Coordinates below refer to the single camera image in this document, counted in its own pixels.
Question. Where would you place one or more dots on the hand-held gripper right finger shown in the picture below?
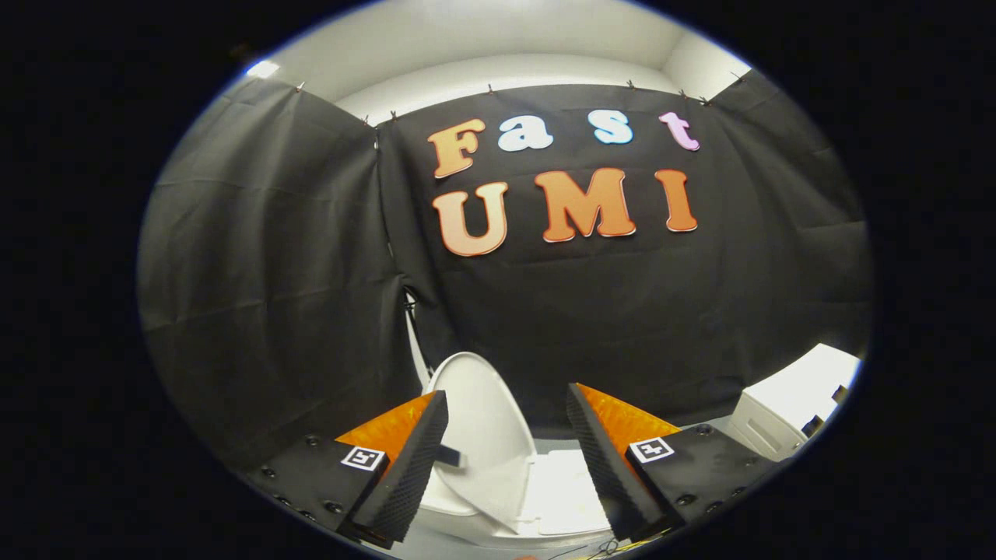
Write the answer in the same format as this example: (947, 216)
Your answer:
(607, 474)

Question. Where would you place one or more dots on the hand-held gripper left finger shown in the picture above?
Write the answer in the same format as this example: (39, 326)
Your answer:
(412, 474)

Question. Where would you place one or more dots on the white stand pole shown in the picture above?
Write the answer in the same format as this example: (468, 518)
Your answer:
(415, 342)

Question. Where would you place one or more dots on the black backdrop cloth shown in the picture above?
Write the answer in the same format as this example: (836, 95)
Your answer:
(622, 311)

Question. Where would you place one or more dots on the white drawer cabinet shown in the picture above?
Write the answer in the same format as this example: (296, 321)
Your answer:
(801, 389)

